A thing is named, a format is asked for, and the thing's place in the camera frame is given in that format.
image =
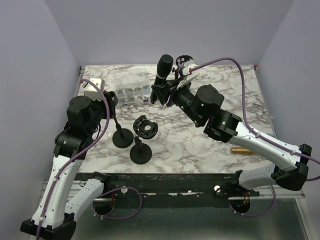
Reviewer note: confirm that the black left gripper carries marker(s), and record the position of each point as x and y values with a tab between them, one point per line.
111	103

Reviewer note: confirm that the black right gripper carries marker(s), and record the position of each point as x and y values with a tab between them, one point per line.
162	92

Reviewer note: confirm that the black microphone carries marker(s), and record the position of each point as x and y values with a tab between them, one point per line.
163	69

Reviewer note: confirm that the black tripod microphone stand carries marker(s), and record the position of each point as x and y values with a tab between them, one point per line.
182	61

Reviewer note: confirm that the gold microphone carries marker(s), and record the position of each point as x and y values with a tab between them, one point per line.
240	150

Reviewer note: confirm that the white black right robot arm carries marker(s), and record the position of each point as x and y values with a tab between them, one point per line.
288	168

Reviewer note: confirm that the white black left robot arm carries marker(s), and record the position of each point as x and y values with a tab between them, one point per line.
56	217

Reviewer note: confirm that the clear plastic screw organizer box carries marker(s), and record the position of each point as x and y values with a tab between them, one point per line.
132	87

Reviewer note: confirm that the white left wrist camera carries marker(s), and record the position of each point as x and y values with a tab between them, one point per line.
91	92

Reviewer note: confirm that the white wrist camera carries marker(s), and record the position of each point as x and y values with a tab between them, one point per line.
91	92
185	73

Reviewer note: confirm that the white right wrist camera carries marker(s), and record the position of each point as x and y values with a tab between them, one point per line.
185	73

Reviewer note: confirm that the black round-base shock mount stand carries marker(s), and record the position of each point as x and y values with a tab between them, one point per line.
145	129

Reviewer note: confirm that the black front mounting rail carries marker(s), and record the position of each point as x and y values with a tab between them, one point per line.
164	190

